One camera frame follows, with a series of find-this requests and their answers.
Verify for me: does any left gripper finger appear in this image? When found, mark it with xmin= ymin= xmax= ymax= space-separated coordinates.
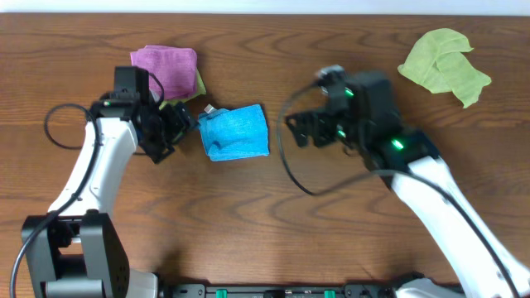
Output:
xmin=168 ymin=102 xmax=198 ymax=145
xmin=147 ymin=141 xmax=175 ymax=164

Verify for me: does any blue microfiber cloth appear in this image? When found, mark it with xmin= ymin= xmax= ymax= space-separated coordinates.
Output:
xmin=198 ymin=104 xmax=270 ymax=161

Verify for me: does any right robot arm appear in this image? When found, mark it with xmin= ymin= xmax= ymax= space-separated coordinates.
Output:
xmin=277 ymin=65 xmax=529 ymax=297

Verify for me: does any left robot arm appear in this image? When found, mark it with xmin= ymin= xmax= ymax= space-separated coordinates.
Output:
xmin=12 ymin=99 xmax=197 ymax=297

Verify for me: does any folded green cloth under purple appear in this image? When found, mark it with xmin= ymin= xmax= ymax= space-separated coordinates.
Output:
xmin=160 ymin=71 xmax=207 ymax=109

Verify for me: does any crumpled lime green cloth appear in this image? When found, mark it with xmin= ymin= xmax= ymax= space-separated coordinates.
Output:
xmin=397 ymin=28 xmax=492 ymax=108

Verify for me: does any left black cable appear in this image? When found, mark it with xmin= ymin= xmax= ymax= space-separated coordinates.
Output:
xmin=8 ymin=72 xmax=166 ymax=298

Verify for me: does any black cable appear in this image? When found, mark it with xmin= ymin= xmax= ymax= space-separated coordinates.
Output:
xmin=276 ymin=80 xmax=521 ymax=298
xmin=8 ymin=72 xmax=166 ymax=298

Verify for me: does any right black cable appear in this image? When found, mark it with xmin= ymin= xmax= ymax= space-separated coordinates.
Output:
xmin=276 ymin=80 xmax=521 ymax=298

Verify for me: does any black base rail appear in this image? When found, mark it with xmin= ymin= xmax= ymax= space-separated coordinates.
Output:
xmin=159 ymin=272 xmax=471 ymax=298

